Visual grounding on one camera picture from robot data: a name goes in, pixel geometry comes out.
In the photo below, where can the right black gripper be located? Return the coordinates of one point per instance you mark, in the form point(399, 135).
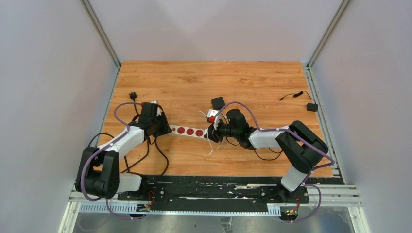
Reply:
point(215, 135)

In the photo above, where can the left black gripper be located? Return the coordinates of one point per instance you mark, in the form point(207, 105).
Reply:
point(165, 129)

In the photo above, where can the white USB charger with cable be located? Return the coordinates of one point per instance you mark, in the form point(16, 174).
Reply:
point(213, 146)

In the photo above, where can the white red power strip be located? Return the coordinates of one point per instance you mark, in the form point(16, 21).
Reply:
point(189, 132)

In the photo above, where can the small black plug adapter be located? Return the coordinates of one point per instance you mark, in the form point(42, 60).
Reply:
point(310, 104)

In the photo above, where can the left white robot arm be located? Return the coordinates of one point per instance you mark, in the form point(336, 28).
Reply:
point(99, 175)

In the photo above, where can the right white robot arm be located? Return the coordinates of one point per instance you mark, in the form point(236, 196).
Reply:
point(302, 147)

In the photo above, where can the black power strip plug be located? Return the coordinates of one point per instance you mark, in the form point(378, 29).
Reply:
point(132, 95)

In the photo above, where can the large black power adapter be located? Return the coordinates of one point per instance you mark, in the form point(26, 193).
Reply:
point(217, 103)

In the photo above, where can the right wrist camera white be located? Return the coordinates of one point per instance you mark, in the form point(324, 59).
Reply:
point(213, 117)

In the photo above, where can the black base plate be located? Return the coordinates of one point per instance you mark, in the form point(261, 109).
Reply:
point(215, 193)

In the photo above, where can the left aluminium frame post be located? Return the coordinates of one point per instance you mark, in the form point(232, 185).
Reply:
point(100, 31)

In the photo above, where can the aluminium frame post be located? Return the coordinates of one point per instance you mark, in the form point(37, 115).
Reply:
point(328, 32)
point(100, 31)

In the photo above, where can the right aluminium frame post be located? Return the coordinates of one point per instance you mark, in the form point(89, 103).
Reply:
point(328, 32)

